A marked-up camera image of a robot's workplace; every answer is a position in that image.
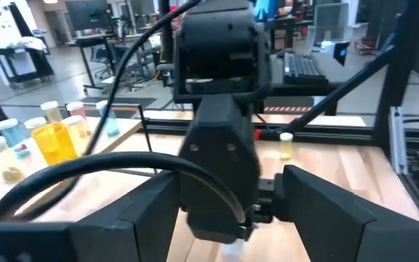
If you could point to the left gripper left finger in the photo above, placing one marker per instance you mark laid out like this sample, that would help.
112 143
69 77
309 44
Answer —
86 244

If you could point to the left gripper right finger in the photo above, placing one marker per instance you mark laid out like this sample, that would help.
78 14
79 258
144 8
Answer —
340 233

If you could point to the large orange bottle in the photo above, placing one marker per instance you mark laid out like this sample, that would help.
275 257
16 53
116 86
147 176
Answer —
54 143

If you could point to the pink bottle white cap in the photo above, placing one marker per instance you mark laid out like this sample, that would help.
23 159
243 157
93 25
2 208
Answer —
80 114

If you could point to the pale blue bottle white cap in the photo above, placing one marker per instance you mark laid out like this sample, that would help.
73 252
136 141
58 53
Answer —
10 132

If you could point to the clear tube with pale cap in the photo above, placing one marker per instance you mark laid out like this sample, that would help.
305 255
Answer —
51 113

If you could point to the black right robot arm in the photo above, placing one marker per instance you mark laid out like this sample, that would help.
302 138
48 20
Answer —
216 36

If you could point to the black mat striped edges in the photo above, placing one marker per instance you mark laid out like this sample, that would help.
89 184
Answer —
289 109

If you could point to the backlit mechanical keyboard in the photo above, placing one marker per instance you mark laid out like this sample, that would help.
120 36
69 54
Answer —
304 69

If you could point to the grey workstation desk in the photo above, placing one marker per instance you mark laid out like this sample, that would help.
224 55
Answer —
340 74

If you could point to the black rolling cart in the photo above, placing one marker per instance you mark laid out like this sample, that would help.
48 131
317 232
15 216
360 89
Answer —
24 65

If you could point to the black wall monitor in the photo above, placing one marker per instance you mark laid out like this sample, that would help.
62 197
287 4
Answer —
87 14

